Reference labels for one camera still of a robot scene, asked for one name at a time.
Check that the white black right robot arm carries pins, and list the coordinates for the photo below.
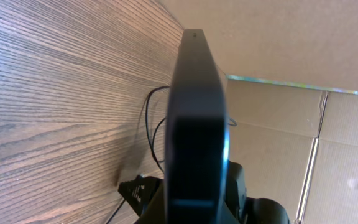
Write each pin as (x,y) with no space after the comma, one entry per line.
(237,206)

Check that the brown cardboard backdrop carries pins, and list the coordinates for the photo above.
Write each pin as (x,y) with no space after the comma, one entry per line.
(292,87)

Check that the blue Galaxy smartphone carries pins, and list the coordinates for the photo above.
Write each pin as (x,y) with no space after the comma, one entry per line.
(196,137)

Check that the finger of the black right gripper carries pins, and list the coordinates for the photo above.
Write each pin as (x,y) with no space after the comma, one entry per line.
(139,192)

